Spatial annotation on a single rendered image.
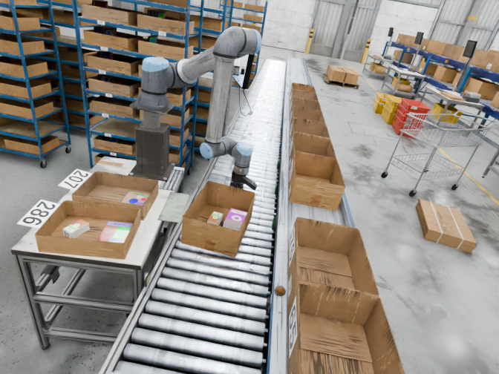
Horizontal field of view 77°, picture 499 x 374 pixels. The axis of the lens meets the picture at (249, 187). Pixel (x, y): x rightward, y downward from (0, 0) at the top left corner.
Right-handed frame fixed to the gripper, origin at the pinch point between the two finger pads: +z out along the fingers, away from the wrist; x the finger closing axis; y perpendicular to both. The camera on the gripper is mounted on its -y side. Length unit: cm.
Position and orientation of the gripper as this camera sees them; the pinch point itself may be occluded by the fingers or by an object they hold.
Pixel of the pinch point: (239, 200)
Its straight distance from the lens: 194.3
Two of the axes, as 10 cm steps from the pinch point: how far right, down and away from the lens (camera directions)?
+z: -1.5, 8.5, 5.0
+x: -1.1, 4.9, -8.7
